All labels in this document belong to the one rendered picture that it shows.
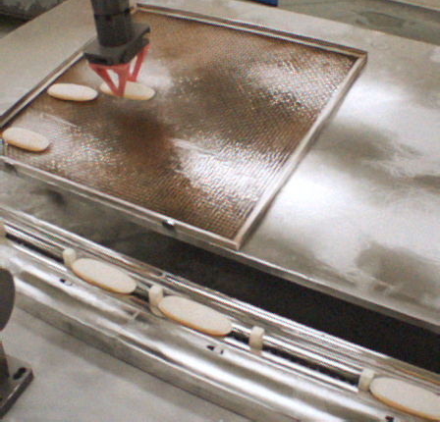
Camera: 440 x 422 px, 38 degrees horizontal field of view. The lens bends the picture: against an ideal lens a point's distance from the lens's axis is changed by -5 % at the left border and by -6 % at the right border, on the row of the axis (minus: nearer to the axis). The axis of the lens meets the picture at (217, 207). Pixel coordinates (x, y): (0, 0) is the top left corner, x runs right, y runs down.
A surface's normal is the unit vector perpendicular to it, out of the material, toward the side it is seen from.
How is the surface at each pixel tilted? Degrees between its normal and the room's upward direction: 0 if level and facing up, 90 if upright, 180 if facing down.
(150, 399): 0
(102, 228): 0
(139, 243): 0
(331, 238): 10
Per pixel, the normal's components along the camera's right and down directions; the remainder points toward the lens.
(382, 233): -0.07, -0.70
